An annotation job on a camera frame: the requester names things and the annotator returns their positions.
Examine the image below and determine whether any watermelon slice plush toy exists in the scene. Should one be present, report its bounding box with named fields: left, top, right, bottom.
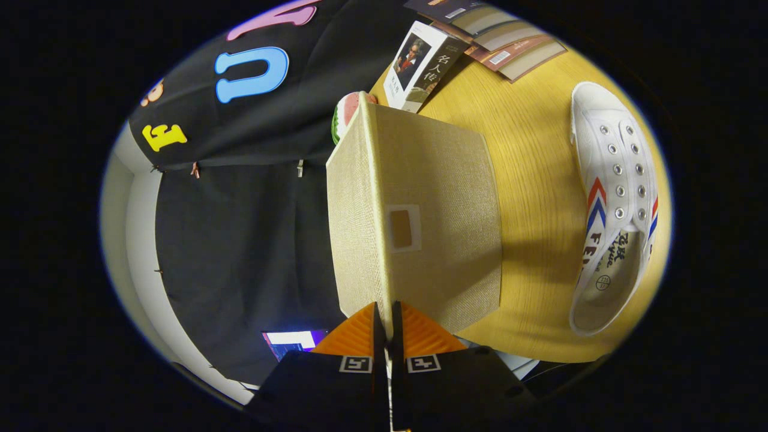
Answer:
left=331, top=91, right=379, bottom=145

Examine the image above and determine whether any white portrait cover book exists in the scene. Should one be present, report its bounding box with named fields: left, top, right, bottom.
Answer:
left=383, top=21, right=472, bottom=113

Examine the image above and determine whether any lit screen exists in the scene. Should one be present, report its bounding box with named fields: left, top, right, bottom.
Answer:
left=262, top=329, right=329, bottom=361

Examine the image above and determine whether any white canvas shoe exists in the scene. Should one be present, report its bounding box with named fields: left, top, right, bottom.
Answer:
left=568, top=82, right=659, bottom=337

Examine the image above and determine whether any beige fabric storage box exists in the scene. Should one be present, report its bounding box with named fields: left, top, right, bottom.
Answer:
left=326, top=92, right=503, bottom=337

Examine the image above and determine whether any brown cover book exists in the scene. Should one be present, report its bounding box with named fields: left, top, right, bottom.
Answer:
left=465, top=35, right=568, bottom=83

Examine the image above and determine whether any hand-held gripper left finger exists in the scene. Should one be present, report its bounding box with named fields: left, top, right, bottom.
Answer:
left=246, top=302, right=388, bottom=432

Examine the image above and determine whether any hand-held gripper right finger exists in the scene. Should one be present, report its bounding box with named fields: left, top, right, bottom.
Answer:
left=390, top=301, right=541, bottom=432

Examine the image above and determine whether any thick book under black book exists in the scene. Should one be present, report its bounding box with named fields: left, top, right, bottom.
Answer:
left=432, top=21, right=544, bottom=53

